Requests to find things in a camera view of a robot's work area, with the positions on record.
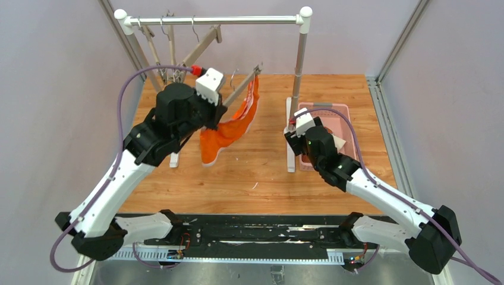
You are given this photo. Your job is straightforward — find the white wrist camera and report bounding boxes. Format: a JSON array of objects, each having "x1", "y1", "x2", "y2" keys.
[
  {"x1": 294, "y1": 107, "x2": 316, "y2": 137},
  {"x1": 195, "y1": 68, "x2": 225, "y2": 106}
]

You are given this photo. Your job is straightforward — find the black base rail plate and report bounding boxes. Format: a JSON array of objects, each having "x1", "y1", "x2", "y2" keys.
[{"x1": 84, "y1": 214, "x2": 414, "y2": 265}]

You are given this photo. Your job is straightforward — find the brown underwear white waistband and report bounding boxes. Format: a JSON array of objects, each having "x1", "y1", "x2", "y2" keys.
[{"x1": 332, "y1": 134, "x2": 347, "y2": 153}]

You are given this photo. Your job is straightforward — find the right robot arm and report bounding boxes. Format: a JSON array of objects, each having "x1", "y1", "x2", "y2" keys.
[{"x1": 284, "y1": 126, "x2": 462, "y2": 274}]

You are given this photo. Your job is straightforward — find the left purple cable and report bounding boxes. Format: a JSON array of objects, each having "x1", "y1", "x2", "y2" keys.
[{"x1": 49, "y1": 65, "x2": 206, "y2": 273}]

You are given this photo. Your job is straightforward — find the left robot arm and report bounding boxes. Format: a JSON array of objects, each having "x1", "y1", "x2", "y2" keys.
[{"x1": 55, "y1": 83, "x2": 227, "y2": 261}]

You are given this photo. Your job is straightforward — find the orange underwear white trim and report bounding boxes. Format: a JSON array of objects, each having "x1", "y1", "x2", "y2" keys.
[{"x1": 199, "y1": 76, "x2": 260, "y2": 167}]

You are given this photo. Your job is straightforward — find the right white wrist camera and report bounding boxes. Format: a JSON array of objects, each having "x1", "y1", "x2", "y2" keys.
[{"x1": 294, "y1": 107, "x2": 316, "y2": 137}]

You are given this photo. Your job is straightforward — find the empty beige clip hanger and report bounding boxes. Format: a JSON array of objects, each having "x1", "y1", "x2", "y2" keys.
[{"x1": 160, "y1": 24, "x2": 178, "y2": 85}]

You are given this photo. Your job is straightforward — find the pink plastic basket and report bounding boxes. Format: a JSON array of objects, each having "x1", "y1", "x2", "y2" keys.
[{"x1": 298, "y1": 102, "x2": 357, "y2": 159}]

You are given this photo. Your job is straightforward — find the white clothes rack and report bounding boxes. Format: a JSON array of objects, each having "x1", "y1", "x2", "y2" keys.
[{"x1": 114, "y1": 6, "x2": 314, "y2": 173}]

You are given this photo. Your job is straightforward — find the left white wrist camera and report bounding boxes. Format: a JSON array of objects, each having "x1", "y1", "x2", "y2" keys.
[{"x1": 195, "y1": 68, "x2": 225, "y2": 106}]

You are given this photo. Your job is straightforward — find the beige clip hanger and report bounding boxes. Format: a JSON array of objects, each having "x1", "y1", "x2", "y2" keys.
[
  {"x1": 223, "y1": 63, "x2": 263, "y2": 108},
  {"x1": 178, "y1": 15, "x2": 222, "y2": 67},
  {"x1": 160, "y1": 24, "x2": 178, "y2": 85},
  {"x1": 138, "y1": 24, "x2": 168, "y2": 85}
]

